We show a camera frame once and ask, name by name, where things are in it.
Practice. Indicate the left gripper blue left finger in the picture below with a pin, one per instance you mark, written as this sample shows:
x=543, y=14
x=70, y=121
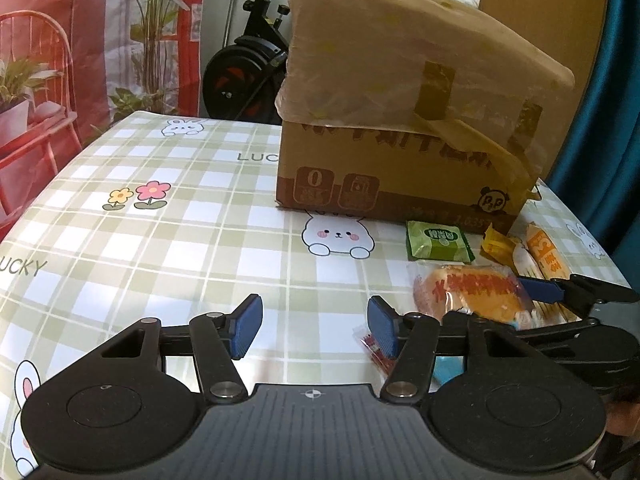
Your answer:
x=219, y=339

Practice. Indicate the green plaid tablecloth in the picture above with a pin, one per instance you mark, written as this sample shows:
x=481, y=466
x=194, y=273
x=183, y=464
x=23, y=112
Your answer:
x=169, y=218

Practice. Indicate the small green snack packet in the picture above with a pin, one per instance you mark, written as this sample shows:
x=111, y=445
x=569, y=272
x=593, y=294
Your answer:
x=433, y=241

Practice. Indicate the bread packet red label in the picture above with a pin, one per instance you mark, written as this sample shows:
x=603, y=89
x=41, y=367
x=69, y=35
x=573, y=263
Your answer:
x=491, y=292

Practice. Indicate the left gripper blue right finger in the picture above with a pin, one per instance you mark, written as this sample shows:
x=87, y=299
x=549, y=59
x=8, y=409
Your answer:
x=409, y=340

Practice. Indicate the teal curtain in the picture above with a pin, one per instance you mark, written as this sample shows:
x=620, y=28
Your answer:
x=597, y=172

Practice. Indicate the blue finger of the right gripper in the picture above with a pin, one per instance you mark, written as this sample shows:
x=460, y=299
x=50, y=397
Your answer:
x=578, y=288

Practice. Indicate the black exercise bike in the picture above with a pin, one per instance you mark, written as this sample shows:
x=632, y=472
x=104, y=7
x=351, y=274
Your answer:
x=241, y=81

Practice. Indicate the red snack packet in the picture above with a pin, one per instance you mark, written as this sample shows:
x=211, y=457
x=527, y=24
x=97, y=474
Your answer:
x=369, y=344

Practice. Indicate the red printed backdrop cloth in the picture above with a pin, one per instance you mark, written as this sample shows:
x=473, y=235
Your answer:
x=70, y=69

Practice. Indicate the yellow snack packet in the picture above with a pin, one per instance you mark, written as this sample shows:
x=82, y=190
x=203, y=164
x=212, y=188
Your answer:
x=498, y=247

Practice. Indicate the orange white snack bar packet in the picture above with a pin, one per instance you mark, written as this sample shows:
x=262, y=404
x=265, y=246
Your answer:
x=535, y=256

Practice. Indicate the wooden board panel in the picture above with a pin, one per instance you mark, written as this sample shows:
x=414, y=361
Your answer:
x=568, y=30

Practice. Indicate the cardboard box with plastic liner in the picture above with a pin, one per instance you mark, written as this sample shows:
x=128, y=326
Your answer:
x=415, y=110

